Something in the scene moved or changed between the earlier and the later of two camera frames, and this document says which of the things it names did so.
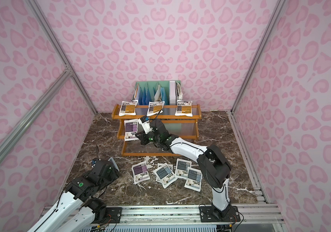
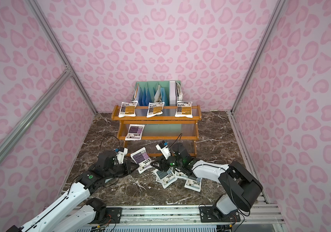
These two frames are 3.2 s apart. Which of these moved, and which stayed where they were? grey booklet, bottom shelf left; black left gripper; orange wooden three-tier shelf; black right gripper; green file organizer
Moved: black left gripper; black right gripper
Stayed: grey booklet, bottom shelf left; orange wooden three-tier shelf; green file organizer
